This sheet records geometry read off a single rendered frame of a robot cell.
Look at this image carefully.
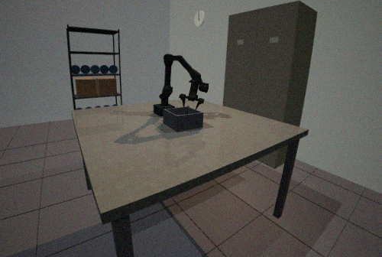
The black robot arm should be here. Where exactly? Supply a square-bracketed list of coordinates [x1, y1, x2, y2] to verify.
[159, 54, 209, 106]

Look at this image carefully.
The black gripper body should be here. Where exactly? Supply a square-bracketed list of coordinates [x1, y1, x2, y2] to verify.
[179, 89, 204, 103]

